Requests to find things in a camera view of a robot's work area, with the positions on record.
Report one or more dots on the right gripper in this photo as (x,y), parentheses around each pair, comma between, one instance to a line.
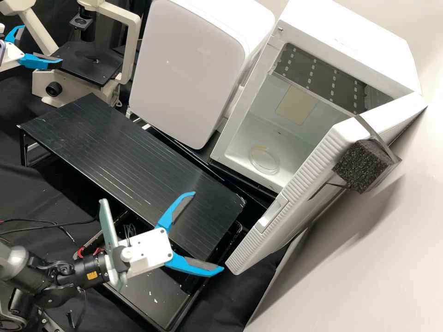
(149,250)

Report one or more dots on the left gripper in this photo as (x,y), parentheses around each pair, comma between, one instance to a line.
(12,57)

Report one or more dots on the incubator door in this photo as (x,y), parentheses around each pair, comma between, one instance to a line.
(294,193)

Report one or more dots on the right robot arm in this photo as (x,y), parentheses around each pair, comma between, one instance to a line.
(20,263)

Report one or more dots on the white incubator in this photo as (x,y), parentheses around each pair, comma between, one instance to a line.
(346,41)

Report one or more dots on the black tray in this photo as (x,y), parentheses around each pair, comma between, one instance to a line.
(155,304)

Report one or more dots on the black platform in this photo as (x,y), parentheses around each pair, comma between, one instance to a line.
(121,155)
(193,157)

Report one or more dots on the cream microscope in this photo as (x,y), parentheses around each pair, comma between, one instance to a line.
(133,41)

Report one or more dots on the petri dish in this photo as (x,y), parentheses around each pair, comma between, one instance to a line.
(264,159)

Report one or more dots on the white box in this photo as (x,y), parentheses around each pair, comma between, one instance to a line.
(190,69)

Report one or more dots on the left wrist camera phone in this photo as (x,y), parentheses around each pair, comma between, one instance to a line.
(2,52)

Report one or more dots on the wrist camera phone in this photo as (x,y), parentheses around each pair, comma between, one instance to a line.
(2,52)
(109,235)

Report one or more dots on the right wrist camera phone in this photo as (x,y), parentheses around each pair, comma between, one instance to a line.
(109,235)

